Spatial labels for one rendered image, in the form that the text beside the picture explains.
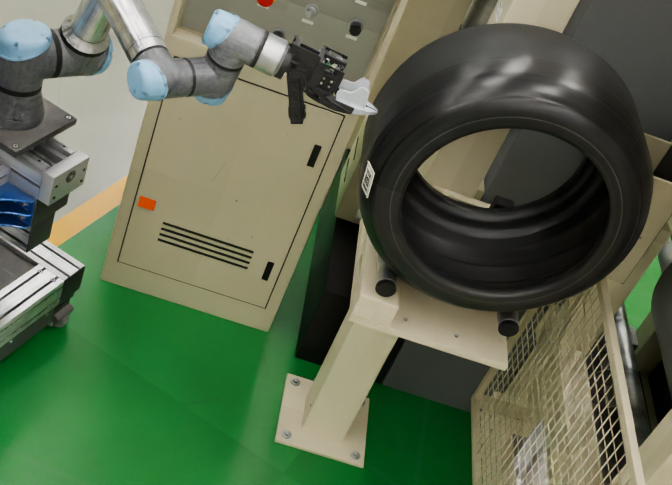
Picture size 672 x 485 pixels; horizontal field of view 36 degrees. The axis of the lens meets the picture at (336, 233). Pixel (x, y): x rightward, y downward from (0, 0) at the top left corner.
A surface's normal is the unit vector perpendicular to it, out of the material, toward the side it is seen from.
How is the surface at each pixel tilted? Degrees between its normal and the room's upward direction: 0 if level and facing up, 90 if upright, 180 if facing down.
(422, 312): 0
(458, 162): 90
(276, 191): 90
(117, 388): 0
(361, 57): 90
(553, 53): 6
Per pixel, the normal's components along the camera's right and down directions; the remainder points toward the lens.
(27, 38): 0.22, -0.71
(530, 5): -0.09, 0.60
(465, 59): -0.32, -0.77
